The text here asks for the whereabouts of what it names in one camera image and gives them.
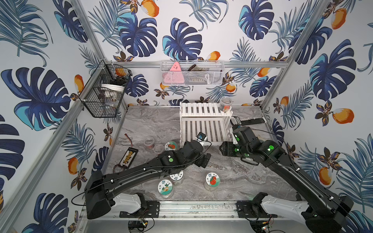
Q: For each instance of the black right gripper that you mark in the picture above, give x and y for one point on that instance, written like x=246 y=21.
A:
x=227 y=148

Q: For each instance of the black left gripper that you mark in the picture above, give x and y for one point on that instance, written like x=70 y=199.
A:
x=204 y=158

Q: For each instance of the white slatted wooden shelf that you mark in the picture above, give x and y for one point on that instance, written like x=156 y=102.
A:
x=206 y=118

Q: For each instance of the clear lidless jar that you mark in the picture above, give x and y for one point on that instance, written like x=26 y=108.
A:
x=149 y=142
x=158 y=148

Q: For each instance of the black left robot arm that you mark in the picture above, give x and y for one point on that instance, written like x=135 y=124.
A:
x=106 y=192

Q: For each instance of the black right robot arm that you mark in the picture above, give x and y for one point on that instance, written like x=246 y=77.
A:
x=321 y=210

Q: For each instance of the strawberry lid seed jar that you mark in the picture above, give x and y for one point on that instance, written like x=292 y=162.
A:
x=212 y=181

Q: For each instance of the tomato lid seed jar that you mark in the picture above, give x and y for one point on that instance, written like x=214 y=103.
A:
x=171 y=145

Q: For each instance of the carrot lid seed jar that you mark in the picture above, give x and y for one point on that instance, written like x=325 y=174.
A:
x=165 y=188

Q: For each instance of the black remote control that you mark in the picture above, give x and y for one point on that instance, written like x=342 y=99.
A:
x=246 y=121

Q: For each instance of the green tree lid jar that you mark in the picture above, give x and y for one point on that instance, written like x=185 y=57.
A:
x=177 y=178

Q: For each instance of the pink triangle object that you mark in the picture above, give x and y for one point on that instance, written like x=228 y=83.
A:
x=174 y=75

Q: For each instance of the white bowl in basket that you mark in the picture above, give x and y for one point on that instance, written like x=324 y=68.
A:
x=113 y=87

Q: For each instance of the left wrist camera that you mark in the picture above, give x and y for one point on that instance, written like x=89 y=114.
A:
x=201 y=137

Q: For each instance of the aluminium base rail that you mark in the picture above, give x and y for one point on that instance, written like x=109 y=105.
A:
x=226 y=210

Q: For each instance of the black charging board with wires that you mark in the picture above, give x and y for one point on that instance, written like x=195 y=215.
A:
x=127 y=159

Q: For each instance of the clear wall-mounted tray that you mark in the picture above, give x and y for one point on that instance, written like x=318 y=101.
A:
x=198 y=72

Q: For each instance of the black wire basket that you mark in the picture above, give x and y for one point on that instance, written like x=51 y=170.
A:
x=102 y=102

